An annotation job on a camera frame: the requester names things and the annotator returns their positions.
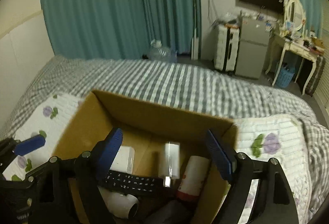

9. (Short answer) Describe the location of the blue laundry basket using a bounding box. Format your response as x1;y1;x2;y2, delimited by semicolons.
275;63;295;89

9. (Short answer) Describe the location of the grey checked bed sheet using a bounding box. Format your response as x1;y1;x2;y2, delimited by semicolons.
1;56;328;218

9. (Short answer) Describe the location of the white round bottle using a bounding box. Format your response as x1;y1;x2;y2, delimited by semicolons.
98;187;139;219

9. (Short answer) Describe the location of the white square charger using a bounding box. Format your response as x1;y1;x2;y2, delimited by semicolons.
110;146;135;174

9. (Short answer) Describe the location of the oval vanity mirror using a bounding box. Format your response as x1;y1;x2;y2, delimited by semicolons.
283;0;306;32

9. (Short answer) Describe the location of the dark checked suitcase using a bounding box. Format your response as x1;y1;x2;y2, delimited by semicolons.
305;56;326;96

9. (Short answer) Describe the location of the large water jug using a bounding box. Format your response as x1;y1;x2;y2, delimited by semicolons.
147;40;177;63

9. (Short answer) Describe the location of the white plug adapter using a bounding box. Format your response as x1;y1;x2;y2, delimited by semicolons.
159;141;180;188

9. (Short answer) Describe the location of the white bottle red cap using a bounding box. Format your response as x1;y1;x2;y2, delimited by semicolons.
177;155;210;202

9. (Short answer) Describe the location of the white suitcase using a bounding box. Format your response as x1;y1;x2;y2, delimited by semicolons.
214;25;240;72

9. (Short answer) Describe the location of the white dressing table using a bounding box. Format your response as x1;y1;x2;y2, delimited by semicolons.
265;32;322;95

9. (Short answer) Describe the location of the black remote control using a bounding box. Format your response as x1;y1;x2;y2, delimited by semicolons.
98;170;164;197

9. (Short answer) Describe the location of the white floral quilt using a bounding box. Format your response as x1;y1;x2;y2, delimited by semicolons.
5;93;312;223

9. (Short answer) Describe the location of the green curtain left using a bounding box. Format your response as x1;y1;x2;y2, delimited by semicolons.
41;0;201;59

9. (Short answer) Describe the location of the brown cardboard box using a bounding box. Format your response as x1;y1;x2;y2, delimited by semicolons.
51;89;239;224

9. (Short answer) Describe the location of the silver mini fridge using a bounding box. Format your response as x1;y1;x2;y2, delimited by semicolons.
235;17;270;79

